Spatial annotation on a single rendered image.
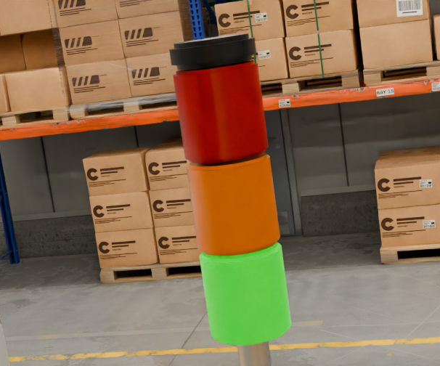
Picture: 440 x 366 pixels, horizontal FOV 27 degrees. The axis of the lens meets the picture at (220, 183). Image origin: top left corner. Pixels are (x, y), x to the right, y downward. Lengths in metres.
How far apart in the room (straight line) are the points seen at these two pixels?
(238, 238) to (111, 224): 8.21
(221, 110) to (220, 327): 0.13
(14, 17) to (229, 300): 8.30
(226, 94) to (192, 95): 0.02
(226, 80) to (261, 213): 0.08
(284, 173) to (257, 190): 8.96
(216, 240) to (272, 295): 0.05
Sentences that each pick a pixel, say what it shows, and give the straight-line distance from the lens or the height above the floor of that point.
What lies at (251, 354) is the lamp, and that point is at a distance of 0.56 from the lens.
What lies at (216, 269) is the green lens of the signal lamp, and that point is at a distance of 0.53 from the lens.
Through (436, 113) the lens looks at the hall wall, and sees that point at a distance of 9.32.
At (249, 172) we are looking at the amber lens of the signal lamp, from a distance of 0.52.
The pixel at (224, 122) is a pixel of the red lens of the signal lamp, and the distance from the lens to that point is 0.51.
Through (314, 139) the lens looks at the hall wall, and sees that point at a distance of 9.44.
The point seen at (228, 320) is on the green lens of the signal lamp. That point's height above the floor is 2.18.
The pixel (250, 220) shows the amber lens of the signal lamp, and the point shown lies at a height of 2.24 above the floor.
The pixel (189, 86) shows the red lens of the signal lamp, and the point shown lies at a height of 2.32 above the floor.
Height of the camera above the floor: 2.35
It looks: 10 degrees down
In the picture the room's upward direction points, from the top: 8 degrees counter-clockwise
